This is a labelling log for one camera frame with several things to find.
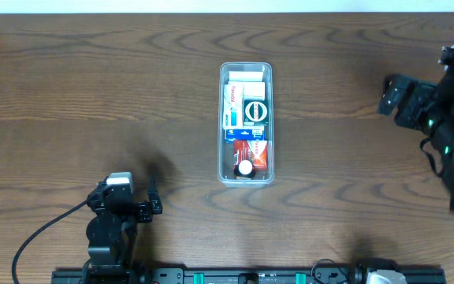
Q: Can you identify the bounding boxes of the dark syrup bottle white cap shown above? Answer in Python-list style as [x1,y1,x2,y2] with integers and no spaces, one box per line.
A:
[233,160,256,179]

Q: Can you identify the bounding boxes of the blue medicine box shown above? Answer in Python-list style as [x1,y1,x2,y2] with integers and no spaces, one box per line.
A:
[225,126,265,144]

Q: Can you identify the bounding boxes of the red Panadol box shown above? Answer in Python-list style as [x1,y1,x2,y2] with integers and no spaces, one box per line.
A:
[233,140,269,170]

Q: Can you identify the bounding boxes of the white Panadol box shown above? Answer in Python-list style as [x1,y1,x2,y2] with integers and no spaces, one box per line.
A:
[222,83,243,129]

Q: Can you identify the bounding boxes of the dark green round-logo box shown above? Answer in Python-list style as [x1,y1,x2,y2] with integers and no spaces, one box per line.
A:
[243,99,269,126]

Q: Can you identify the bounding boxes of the clear plastic container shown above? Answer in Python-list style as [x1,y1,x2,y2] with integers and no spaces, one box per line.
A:
[218,62,275,188]

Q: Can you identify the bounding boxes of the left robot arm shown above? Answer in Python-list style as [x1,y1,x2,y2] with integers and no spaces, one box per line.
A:
[86,172,163,270]

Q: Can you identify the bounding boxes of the white label in container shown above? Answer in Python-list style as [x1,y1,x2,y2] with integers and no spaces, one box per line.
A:
[229,71,264,82]

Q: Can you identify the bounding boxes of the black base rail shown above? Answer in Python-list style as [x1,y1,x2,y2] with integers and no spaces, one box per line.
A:
[50,259,447,284]

